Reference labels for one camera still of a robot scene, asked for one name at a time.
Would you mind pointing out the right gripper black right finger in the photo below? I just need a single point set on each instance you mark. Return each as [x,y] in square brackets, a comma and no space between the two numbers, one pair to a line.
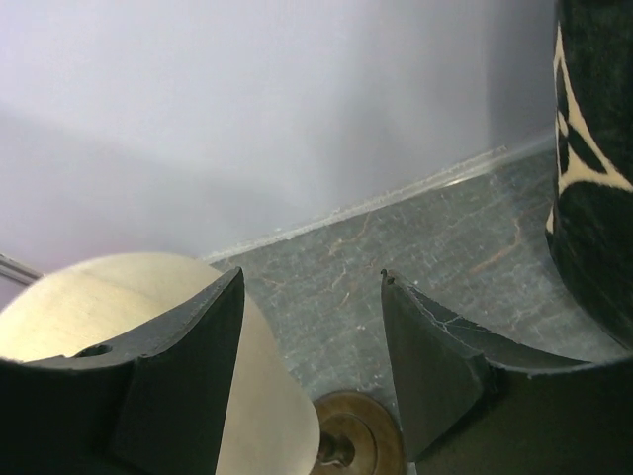
[472,401]

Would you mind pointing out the aluminium corner profile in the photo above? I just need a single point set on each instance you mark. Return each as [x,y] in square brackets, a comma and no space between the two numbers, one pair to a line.
[18,272]

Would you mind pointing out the black floral blanket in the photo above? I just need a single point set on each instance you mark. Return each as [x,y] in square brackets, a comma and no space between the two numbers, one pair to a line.
[589,227]

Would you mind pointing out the brown round wooden stand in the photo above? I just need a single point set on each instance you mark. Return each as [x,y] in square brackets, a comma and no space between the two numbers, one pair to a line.
[357,436]

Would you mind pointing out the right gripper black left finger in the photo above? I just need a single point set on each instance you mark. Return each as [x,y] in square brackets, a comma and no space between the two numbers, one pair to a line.
[152,400]

